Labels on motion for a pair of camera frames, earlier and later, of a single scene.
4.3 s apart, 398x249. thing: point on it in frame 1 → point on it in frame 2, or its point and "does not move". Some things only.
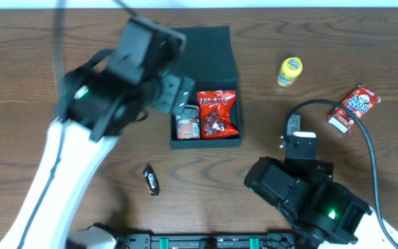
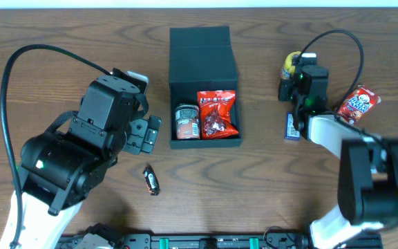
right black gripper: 300,152 → 287,90
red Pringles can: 188,122 does not move
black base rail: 287,241 does not move
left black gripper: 173,95 → 144,135
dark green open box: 208,59 does not move
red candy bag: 216,120 does not move
